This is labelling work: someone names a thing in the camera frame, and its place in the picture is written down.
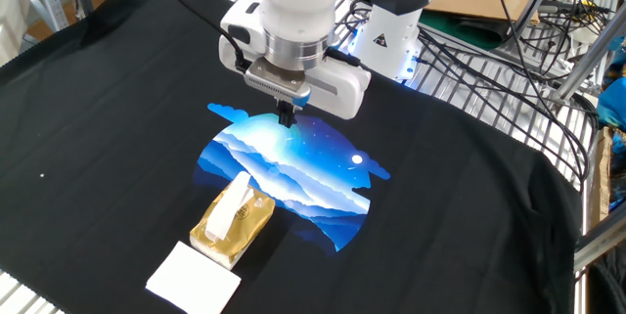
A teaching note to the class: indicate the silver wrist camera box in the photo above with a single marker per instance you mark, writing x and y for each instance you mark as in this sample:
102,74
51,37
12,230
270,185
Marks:
276,84

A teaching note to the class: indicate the gold tissue pack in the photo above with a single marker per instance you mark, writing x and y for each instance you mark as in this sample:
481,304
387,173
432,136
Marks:
254,216

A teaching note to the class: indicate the folded square white napkin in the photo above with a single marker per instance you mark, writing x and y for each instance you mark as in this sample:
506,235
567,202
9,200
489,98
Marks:
193,280

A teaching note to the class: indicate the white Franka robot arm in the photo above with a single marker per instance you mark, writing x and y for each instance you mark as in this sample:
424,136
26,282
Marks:
293,1

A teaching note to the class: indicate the brown cardboard piece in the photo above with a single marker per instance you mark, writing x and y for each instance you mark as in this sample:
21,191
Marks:
602,177

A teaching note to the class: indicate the black T-shirt with blue print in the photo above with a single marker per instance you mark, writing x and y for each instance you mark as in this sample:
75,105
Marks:
440,206

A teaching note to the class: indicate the white tissue sheet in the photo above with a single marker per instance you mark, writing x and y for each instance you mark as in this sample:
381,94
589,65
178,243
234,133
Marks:
227,206

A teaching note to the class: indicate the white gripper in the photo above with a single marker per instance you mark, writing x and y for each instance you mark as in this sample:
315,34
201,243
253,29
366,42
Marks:
342,91

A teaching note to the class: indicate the aluminium frame bar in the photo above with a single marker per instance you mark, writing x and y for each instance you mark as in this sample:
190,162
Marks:
601,243

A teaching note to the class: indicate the blue plastic bag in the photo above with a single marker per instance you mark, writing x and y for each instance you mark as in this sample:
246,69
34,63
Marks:
613,103

